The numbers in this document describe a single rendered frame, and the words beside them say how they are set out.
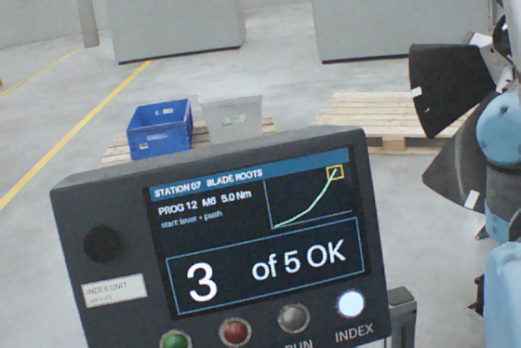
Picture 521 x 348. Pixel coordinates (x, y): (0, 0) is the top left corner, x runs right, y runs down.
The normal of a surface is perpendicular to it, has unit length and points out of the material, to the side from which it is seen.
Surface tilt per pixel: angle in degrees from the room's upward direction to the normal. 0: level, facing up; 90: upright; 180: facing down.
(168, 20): 90
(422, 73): 78
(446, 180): 52
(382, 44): 90
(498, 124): 90
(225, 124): 95
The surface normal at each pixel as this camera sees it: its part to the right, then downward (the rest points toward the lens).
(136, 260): 0.18, 0.09
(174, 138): 0.07, 0.37
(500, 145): -0.64, 0.36
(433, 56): -0.89, 0.10
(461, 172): -0.51, -0.29
